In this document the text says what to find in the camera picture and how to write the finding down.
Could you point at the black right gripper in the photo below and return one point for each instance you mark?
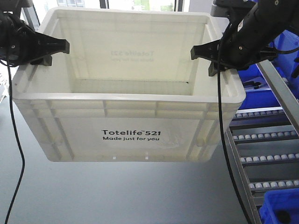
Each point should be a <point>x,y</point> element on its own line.
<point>248,45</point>

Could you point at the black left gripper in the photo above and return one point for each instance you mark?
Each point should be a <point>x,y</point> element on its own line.
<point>20,44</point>

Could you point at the white Totelife plastic bin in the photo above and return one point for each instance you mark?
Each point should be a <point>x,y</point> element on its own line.
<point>128,90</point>

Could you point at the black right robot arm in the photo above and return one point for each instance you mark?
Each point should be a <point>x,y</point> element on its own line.
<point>282,13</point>

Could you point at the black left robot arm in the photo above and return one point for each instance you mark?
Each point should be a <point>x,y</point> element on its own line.
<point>14,7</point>

